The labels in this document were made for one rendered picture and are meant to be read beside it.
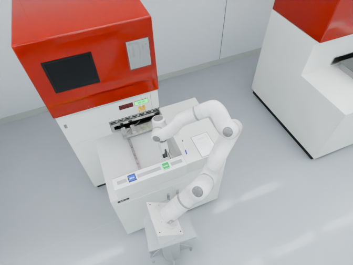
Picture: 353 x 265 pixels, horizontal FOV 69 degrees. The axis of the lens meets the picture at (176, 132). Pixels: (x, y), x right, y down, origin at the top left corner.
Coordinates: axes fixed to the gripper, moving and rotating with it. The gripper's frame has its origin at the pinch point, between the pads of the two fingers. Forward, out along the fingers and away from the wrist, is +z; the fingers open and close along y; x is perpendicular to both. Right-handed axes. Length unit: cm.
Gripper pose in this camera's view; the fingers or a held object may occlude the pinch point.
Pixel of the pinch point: (164, 154)
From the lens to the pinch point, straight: 179.0
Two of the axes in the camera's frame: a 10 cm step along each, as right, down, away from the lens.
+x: 9.3, -3.0, 2.2
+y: 3.6, 5.7, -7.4
